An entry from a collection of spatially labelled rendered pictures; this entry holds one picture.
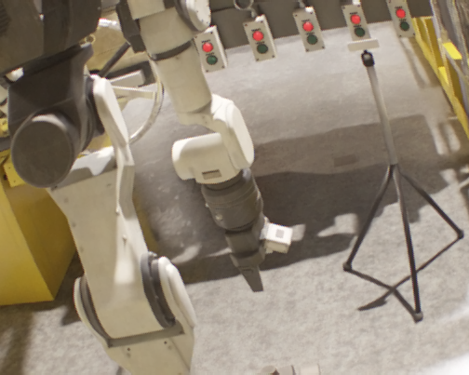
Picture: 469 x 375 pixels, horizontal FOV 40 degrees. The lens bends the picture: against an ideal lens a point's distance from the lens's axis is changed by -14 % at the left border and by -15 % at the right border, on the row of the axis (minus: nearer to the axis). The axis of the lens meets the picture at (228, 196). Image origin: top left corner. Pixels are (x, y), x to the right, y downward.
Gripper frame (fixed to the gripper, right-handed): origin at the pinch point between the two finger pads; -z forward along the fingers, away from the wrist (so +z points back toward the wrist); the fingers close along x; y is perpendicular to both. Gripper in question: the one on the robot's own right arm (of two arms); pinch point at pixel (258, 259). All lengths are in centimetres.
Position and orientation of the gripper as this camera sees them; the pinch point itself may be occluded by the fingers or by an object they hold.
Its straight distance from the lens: 134.6
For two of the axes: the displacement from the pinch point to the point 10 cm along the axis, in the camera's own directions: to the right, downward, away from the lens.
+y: -9.3, 1.6, 3.4
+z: -3.3, -7.9, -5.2
